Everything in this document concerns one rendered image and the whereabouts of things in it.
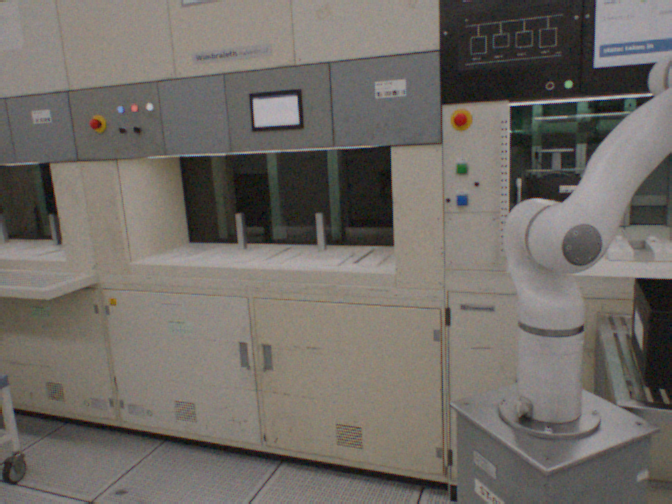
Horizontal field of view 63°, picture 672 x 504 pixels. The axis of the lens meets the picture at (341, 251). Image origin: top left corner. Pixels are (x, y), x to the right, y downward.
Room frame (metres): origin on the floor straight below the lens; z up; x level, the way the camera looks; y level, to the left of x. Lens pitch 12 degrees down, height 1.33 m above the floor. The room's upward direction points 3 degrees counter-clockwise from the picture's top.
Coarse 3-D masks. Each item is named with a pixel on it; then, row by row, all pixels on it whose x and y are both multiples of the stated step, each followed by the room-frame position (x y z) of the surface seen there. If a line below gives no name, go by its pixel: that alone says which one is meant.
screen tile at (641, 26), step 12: (612, 0) 1.59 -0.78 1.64; (624, 0) 1.58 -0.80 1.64; (636, 0) 1.57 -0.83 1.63; (612, 12) 1.59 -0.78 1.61; (624, 12) 1.58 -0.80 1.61; (648, 12) 1.56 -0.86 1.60; (600, 24) 1.60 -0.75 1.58; (612, 24) 1.59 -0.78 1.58; (624, 24) 1.58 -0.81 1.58; (636, 24) 1.57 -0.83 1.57; (648, 24) 1.56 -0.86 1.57; (600, 36) 1.60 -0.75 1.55; (612, 36) 1.59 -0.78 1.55; (624, 36) 1.58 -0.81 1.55
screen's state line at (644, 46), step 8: (648, 40) 1.56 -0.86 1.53; (656, 40) 1.55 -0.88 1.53; (664, 40) 1.54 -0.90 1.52; (600, 48) 1.60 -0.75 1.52; (608, 48) 1.59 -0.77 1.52; (616, 48) 1.59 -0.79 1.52; (624, 48) 1.58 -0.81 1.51; (632, 48) 1.57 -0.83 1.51; (640, 48) 1.56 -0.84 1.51; (648, 48) 1.56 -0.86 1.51; (656, 48) 1.55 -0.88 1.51; (664, 48) 1.54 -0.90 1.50; (600, 56) 1.60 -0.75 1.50; (608, 56) 1.59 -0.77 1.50
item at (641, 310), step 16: (640, 288) 1.24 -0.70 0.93; (656, 288) 1.32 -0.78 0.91; (640, 304) 1.20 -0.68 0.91; (656, 304) 1.31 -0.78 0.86; (640, 320) 1.19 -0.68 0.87; (656, 320) 1.08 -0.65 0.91; (640, 336) 1.18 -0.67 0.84; (656, 336) 1.08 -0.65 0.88; (640, 352) 1.17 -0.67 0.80; (656, 352) 1.08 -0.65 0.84; (640, 368) 1.15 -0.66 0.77; (656, 368) 1.08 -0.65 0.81; (656, 384) 1.08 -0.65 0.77
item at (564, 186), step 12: (552, 156) 2.20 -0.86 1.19; (552, 168) 2.20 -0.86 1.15; (528, 180) 2.16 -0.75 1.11; (540, 180) 2.14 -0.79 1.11; (552, 180) 2.13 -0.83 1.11; (564, 180) 2.11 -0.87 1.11; (576, 180) 2.10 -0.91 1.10; (528, 192) 2.16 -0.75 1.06; (540, 192) 2.14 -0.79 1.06; (552, 192) 2.13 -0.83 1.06; (564, 192) 2.11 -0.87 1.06
